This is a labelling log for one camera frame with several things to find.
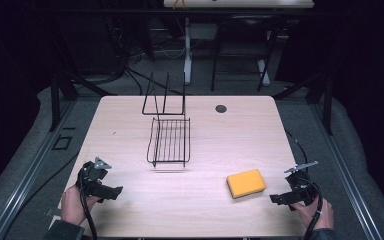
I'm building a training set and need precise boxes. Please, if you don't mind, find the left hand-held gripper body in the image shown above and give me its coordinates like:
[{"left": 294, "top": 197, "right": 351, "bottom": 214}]
[{"left": 76, "top": 156, "right": 113, "bottom": 198}]

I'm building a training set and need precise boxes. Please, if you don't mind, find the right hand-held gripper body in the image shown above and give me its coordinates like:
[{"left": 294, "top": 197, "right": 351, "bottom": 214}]
[{"left": 283, "top": 160, "right": 320, "bottom": 212}]

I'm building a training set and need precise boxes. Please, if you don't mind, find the yellow sponge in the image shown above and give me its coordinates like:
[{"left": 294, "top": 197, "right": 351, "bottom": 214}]
[{"left": 226, "top": 168, "right": 268, "bottom": 200}]

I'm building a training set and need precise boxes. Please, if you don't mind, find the person's right hand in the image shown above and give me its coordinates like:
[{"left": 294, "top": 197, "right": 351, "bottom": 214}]
[{"left": 291, "top": 197, "right": 335, "bottom": 232}]

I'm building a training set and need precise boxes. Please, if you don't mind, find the person's left hand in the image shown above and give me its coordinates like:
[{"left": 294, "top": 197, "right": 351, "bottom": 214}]
[{"left": 60, "top": 184, "right": 100, "bottom": 227}]

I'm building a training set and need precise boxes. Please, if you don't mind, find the black chair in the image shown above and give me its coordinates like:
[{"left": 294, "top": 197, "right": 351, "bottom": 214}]
[{"left": 210, "top": 13, "right": 279, "bottom": 93}]

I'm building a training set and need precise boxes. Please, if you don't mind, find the white desk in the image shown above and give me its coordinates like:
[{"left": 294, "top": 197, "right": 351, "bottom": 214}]
[{"left": 162, "top": 0, "right": 315, "bottom": 87}]

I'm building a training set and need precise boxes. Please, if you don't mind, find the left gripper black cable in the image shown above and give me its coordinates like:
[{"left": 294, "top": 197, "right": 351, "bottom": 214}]
[{"left": 77, "top": 176, "right": 99, "bottom": 240}]

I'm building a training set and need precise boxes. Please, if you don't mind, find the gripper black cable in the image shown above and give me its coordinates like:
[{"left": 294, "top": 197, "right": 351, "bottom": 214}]
[
  {"left": 77, "top": 176, "right": 99, "bottom": 240},
  {"left": 303, "top": 178, "right": 324, "bottom": 240}
]

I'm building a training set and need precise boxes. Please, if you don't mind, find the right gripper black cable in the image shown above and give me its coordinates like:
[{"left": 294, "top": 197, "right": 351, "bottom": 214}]
[{"left": 303, "top": 178, "right": 324, "bottom": 240}]

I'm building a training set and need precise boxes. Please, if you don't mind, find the thin black cable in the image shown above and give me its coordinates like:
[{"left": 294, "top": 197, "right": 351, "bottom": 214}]
[{"left": 284, "top": 129, "right": 310, "bottom": 173}]

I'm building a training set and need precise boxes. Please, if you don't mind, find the grey metal floor rail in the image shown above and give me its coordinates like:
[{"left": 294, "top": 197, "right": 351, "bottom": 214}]
[
  {"left": 0, "top": 99, "right": 78, "bottom": 240},
  {"left": 308, "top": 103, "right": 384, "bottom": 240}
]

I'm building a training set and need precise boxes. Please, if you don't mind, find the black wire rack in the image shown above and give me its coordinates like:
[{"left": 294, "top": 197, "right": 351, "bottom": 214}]
[{"left": 141, "top": 71, "right": 192, "bottom": 169}]

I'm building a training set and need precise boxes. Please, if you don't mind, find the black metal frame post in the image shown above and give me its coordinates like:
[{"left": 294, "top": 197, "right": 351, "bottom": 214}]
[
  {"left": 273, "top": 70, "right": 334, "bottom": 137},
  {"left": 48, "top": 73, "right": 81, "bottom": 133}
]

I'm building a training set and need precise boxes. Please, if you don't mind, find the bundle of floor cables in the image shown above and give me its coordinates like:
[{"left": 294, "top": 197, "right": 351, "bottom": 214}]
[{"left": 103, "top": 13, "right": 194, "bottom": 98}]

